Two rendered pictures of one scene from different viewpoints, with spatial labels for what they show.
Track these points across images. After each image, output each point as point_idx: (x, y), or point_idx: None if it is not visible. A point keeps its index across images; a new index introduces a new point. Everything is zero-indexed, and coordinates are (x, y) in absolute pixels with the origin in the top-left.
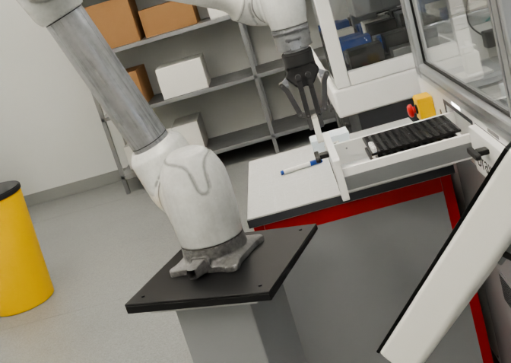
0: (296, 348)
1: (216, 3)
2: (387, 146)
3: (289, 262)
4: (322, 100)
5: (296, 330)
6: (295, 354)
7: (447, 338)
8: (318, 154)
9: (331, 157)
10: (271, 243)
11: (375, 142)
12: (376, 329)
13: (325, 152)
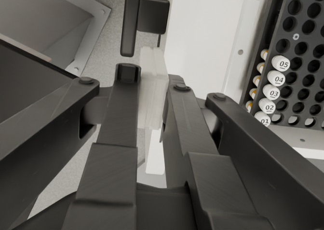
0: (53, 54)
1: None
2: (300, 101)
3: (35, 200)
4: (222, 121)
5: (53, 46)
6: (51, 59)
7: None
8: (139, 7)
9: (150, 155)
10: (6, 116)
11: (302, 34)
12: None
13: (157, 17)
